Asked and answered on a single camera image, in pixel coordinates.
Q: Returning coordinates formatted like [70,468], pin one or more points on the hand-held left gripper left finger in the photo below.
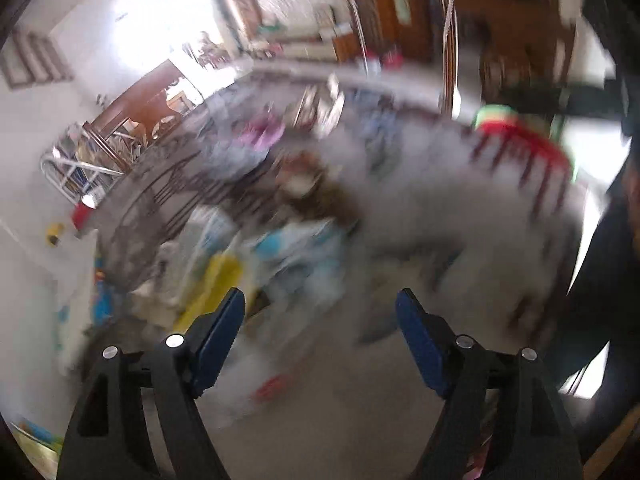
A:
[220,331]

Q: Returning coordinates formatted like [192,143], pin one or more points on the red plastic chair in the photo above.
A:
[520,145]

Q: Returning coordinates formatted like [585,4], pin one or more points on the brown wooden table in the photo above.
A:
[145,105]

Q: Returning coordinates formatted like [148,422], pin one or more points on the small yellow object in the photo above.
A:
[54,234]

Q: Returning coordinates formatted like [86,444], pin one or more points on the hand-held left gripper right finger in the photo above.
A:
[421,341]

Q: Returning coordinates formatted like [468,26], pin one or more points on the white metal rack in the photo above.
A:
[75,165]

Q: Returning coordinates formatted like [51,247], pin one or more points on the brown wooden cabinet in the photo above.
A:
[385,5]

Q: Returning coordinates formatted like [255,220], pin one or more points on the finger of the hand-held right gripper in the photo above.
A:
[560,99]

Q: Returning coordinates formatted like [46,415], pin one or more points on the crumpled pink wrapper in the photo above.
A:
[260,132]

